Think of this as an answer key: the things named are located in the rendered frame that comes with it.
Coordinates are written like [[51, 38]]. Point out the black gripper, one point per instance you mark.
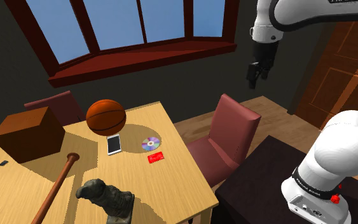
[[264, 52]]

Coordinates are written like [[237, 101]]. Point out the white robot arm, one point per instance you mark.
[[336, 149]]

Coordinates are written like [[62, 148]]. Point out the dark red upholstered chair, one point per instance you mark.
[[228, 136], [64, 105]]

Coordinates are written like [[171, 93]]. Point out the brown wooden door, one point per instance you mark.
[[343, 77]]

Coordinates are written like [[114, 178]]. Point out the dark robot stand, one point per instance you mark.
[[259, 186]]

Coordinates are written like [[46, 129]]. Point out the shiny compact disc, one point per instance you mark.
[[150, 144]]

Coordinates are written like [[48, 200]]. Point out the red card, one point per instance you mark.
[[155, 157]]

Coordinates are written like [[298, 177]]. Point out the red framed bay window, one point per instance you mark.
[[129, 37]]

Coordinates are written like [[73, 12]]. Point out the wooden table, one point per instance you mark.
[[166, 186]]

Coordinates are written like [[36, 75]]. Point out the orange basketball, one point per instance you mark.
[[106, 117]]

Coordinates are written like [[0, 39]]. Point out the white smartphone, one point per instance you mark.
[[114, 144]]

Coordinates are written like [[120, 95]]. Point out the dark grey statue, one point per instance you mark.
[[110, 198]]

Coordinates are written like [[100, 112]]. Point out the wooden baseball bat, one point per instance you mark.
[[54, 192]]

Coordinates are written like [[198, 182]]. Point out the brown cardboard box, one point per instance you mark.
[[26, 136]]

